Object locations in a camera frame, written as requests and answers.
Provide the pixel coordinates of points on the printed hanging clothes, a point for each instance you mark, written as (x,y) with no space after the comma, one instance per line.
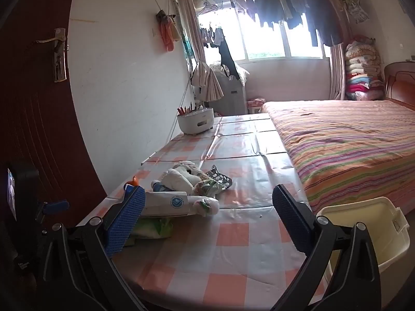
(355,6)

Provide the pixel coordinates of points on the hanging socks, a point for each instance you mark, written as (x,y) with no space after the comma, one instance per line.
(212,35)

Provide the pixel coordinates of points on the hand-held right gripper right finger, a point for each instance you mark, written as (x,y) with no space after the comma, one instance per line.
(291,220)

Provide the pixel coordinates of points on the bed with striped cover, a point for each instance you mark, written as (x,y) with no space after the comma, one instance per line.
(340,142)

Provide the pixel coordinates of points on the green-print plastic wrapper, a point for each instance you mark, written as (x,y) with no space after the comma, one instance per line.
(207,188)

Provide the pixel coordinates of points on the white washing machine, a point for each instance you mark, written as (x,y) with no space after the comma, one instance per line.
(231,95)

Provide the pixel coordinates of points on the stack of folded quilts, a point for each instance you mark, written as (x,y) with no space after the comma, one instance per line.
(363,68)

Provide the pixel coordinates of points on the row of hanging clothes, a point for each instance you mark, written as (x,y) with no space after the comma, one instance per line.
(291,9)

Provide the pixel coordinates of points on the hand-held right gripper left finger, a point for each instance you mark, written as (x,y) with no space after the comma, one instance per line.
(128,220)

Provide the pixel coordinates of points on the wooden headboard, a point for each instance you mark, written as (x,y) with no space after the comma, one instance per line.
(400,84)

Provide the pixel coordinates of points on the green wipes packet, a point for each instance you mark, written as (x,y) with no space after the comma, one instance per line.
(152,228)

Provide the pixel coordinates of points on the white utensil holder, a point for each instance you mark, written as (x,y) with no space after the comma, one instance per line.
(196,121)

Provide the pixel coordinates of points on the striped hanging cloth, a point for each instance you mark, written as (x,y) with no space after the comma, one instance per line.
(207,82)

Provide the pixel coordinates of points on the orange cloth on hook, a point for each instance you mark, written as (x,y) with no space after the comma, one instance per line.
(167,32)

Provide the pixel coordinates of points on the black hanging garment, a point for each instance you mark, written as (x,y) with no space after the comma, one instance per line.
(227,56)

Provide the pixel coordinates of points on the teal hanging cloth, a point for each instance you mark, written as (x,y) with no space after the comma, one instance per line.
(187,47)

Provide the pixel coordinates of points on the pink cloth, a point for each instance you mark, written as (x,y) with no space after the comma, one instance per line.
(256,105)

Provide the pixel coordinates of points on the beige curtain beside quilts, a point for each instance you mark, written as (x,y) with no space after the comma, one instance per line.
(337,74)

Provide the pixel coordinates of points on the white pole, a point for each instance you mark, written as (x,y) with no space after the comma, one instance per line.
(180,103)

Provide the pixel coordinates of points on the crumpled white plastic bag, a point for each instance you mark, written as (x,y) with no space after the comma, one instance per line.
(206,205)

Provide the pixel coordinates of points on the orange-capped small bottle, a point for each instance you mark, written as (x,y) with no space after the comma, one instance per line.
(134,180)

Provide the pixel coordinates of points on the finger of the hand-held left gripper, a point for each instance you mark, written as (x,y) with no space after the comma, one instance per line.
(56,206)

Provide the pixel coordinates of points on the cream plastic bin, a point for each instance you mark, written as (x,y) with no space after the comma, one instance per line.
(363,210)

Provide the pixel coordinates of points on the silver blister pack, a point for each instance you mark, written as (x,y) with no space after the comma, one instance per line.
(223,178)

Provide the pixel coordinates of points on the window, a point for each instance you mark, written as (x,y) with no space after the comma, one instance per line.
(269,43)

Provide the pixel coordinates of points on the blue-label plastic bottle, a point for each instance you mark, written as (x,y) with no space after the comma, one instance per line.
(160,186)

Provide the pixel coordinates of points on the white carton with blue logo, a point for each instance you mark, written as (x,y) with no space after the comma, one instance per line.
(168,202)

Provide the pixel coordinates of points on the dark red door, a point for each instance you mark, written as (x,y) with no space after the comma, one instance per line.
(32,120)

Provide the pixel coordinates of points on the bunch of chopsticks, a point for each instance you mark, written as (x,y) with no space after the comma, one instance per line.
(186,109)

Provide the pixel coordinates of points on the white tissue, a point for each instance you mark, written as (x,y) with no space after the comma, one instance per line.
(188,168)
(176,181)

